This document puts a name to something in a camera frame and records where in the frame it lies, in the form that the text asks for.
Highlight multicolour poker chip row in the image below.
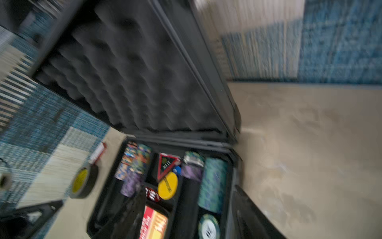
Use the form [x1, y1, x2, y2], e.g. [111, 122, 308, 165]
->
[114, 141, 152, 197]

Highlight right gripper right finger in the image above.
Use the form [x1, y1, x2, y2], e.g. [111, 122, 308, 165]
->
[232, 185, 286, 239]

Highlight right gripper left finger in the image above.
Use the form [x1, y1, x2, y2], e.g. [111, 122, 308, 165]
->
[90, 188, 146, 239]

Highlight small pink card packet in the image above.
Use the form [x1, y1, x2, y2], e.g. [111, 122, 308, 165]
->
[89, 142, 107, 164]

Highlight red triangle card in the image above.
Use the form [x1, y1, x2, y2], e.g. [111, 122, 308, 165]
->
[157, 153, 182, 182]

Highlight yellow dealer button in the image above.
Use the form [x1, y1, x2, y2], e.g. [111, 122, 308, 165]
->
[158, 172, 179, 200]

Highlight large black poker case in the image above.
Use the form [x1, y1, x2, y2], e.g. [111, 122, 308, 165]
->
[29, 1, 242, 239]

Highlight red yellow card deck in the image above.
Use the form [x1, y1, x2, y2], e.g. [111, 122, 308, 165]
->
[139, 206, 168, 239]

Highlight green poker chip row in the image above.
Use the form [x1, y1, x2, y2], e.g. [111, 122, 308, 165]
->
[198, 157, 228, 214]

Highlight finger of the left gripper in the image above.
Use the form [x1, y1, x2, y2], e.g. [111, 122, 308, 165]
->
[1, 200, 64, 239]

